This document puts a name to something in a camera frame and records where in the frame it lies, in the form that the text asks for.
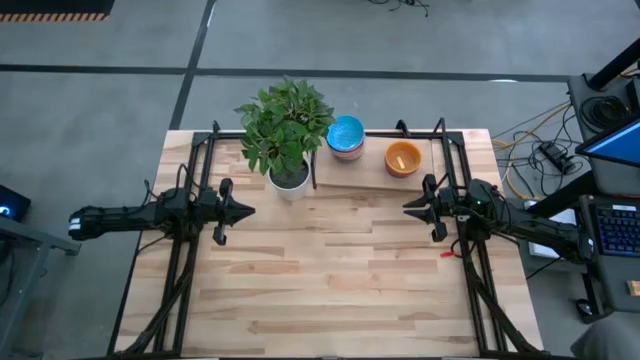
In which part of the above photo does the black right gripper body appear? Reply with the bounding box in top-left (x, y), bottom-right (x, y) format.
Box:
top-left (423, 173), bottom-right (469, 244)

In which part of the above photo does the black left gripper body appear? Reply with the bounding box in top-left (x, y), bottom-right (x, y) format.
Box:
top-left (199, 177), bottom-right (236, 246)

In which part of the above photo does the orange plastic bowl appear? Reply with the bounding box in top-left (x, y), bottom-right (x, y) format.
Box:
top-left (383, 140), bottom-right (423, 179)

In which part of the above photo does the orange patterned ceramic bowl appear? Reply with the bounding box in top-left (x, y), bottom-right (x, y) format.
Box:
top-left (325, 114), bottom-right (367, 154)

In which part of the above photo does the leafy plant in white pot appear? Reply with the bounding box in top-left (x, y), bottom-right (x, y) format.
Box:
top-left (233, 75), bottom-right (337, 202)

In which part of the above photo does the white flat box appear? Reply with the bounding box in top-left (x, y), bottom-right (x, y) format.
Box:
top-left (524, 198), bottom-right (580, 259)

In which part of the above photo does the black power brick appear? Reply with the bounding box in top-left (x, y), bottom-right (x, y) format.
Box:
top-left (538, 141), bottom-right (570, 172)

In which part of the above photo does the grey equipment cart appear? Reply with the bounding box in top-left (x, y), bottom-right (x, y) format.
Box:
top-left (567, 73), bottom-right (640, 321)

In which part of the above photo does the keyboard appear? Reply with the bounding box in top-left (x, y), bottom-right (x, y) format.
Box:
top-left (588, 202), bottom-right (640, 259)

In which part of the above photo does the grey metal table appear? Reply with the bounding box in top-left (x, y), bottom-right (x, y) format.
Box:
top-left (0, 214), bottom-right (82, 351)

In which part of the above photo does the laptop with blue screen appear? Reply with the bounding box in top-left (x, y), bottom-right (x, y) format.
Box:
top-left (574, 115), bottom-right (640, 169)

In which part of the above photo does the black device with blue light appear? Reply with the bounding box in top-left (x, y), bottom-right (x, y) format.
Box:
top-left (0, 183), bottom-right (32, 222)

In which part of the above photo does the black stand pole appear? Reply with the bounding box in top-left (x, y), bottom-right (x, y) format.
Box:
top-left (587, 37), bottom-right (640, 91)

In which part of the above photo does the yellow black hazard tape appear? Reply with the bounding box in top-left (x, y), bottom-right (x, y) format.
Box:
top-left (0, 12), bottom-right (109, 23)

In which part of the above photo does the black floor mat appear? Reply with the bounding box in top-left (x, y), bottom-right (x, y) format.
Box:
top-left (0, 0), bottom-right (116, 15)

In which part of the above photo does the coiled black cable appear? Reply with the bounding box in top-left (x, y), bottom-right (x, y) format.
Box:
top-left (579, 93), bottom-right (630, 130)

